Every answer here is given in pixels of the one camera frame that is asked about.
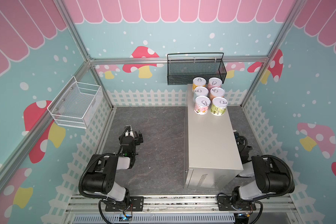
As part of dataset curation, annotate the green label can front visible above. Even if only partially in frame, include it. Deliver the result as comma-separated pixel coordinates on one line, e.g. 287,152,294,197
210,97,228,116

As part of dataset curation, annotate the beige label can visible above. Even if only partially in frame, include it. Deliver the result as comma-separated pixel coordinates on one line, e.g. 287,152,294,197
194,96,211,115

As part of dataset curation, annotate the orange label can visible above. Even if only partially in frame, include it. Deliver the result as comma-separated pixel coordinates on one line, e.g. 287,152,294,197
209,87,225,101

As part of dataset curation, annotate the white lid can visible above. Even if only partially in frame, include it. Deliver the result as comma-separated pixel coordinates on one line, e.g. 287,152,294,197
193,86,209,100

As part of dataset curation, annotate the pink label can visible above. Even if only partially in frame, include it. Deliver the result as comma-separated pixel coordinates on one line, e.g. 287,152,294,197
207,77,223,91

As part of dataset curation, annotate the yellow label can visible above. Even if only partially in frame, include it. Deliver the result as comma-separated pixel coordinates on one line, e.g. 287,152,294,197
192,77,206,91

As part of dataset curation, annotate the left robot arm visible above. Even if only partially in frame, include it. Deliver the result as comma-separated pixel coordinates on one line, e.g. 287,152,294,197
78,129,144,210

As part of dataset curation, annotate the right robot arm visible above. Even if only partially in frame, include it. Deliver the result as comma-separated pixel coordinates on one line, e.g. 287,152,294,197
230,141,295,210

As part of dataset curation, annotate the beige metal cabinet counter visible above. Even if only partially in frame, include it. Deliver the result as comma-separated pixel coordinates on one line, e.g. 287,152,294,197
184,84,243,190

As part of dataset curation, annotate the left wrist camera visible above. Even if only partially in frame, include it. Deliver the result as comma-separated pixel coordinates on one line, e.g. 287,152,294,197
124,125,135,138

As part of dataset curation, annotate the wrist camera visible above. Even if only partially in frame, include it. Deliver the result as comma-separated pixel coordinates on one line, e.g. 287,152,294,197
124,125,135,138
233,130,240,140

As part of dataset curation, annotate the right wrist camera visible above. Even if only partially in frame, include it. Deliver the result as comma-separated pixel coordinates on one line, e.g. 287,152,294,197
233,130,240,140

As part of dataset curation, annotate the white wire wall basket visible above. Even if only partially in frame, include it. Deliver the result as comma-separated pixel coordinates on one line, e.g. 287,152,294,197
47,77,103,129

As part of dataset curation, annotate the black mesh wall basket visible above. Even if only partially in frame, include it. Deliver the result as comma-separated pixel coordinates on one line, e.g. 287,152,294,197
167,52,227,85

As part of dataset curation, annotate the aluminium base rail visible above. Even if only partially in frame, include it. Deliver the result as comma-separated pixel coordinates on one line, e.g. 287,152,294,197
61,194,303,224

